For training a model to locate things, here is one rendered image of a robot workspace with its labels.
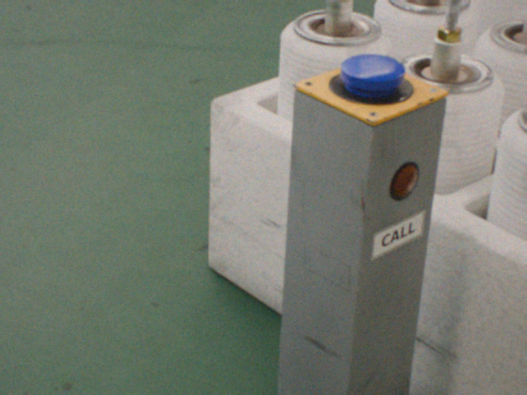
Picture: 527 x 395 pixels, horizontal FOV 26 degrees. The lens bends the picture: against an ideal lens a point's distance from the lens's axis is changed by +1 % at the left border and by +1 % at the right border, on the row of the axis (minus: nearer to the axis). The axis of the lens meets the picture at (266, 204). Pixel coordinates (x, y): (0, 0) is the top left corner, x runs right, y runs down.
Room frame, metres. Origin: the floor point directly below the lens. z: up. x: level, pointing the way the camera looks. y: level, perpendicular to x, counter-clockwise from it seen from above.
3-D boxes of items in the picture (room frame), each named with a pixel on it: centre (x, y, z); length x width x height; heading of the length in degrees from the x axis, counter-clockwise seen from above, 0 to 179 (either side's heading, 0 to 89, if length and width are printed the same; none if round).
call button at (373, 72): (0.66, -0.06, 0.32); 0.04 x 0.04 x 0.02
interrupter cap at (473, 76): (0.83, -0.13, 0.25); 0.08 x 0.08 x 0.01
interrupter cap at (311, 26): (0.92, -0.05, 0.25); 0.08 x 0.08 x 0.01
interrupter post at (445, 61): (0.83, -0.13, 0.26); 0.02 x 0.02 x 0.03
